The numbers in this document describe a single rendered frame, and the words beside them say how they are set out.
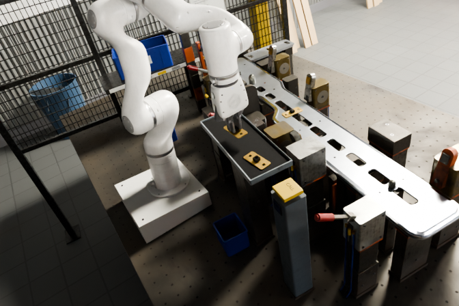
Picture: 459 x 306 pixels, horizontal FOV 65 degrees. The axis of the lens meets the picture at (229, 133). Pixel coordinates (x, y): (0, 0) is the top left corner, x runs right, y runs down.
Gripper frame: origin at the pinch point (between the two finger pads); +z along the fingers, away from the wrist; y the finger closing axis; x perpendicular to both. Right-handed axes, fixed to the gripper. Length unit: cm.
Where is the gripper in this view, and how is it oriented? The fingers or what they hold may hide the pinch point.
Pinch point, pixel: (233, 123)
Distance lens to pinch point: 111.0
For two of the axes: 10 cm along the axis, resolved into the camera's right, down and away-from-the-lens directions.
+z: 1.7, 8.0, 5.8
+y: 8.0, -4.6, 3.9
